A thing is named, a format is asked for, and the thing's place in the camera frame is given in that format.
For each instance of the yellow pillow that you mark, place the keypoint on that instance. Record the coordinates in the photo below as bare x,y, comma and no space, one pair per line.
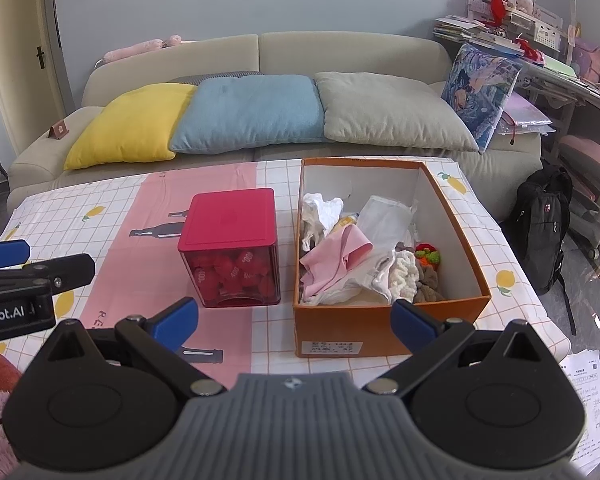
130,125

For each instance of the pink office chair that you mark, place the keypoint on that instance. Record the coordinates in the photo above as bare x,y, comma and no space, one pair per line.
590,160

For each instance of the pink plush toy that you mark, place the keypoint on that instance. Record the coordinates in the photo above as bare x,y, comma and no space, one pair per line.
135,50

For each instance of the purple clear folder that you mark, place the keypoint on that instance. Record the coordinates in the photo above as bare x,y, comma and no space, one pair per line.
525,115

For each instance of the brown towel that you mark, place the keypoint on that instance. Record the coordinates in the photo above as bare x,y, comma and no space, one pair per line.
430,285

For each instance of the green folder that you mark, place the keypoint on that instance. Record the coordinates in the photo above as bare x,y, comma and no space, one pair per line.
560,66

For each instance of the silver translucent pouch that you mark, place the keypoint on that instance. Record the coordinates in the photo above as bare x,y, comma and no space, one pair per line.
382,215

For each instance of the printed paper sheets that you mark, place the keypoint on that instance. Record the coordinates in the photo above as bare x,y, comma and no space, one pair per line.
592,400

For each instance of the white cloth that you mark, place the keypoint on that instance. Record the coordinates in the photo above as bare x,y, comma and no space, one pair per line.
360,282

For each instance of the white knitted scrunchie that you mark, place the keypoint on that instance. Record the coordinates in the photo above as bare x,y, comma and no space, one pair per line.
405,272

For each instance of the brown phone stand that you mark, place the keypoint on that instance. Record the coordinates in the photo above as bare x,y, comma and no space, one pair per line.
59,130

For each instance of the grey-green pillow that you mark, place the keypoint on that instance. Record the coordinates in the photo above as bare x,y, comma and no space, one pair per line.
395,110

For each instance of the desk calendar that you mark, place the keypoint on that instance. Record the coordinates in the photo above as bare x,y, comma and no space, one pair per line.
546,39

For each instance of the red lidded clear box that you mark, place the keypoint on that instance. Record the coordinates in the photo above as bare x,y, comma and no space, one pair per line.
230,220

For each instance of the grey study desk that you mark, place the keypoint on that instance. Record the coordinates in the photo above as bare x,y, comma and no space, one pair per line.
570,82

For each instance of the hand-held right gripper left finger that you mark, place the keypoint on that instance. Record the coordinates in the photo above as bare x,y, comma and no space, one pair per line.
172,322

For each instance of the stack of papers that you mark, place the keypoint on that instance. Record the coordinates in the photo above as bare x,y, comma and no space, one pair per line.
457,27

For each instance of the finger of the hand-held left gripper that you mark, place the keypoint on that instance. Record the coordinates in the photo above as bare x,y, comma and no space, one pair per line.
5,255
60,270

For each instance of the cream door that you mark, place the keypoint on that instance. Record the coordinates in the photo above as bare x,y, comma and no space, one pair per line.
20,35

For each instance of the anime printed pillow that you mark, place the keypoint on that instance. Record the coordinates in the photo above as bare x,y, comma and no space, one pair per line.
480,90

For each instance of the blue pillow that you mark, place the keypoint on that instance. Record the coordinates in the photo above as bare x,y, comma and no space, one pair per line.
250,110

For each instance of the purple unicorn plush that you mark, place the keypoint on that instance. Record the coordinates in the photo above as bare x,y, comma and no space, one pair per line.
592,60

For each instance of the pink cloth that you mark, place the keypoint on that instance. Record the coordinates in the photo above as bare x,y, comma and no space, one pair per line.
335,255

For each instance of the printed checked tablecloth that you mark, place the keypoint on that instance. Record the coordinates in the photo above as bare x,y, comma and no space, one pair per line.
105,195

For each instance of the black backpack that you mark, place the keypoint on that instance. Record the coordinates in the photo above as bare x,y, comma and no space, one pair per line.
540,220

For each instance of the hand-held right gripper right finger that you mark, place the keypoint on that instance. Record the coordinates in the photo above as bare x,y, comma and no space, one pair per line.
415,327

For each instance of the small red ornament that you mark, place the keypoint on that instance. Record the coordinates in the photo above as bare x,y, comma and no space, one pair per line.
530,50

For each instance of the orange cardboard box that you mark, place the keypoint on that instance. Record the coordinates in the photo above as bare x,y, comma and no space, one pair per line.
380,325

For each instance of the orange crochet toy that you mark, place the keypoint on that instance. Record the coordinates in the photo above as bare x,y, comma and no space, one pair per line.
427,255

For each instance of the red hanging ornament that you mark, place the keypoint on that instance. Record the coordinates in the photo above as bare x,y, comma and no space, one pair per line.
497,5

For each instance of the pink plush figures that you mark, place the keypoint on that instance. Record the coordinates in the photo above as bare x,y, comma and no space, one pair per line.
519,4

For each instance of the beige fabric sofa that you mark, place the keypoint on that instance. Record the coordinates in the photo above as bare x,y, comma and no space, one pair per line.
290,50

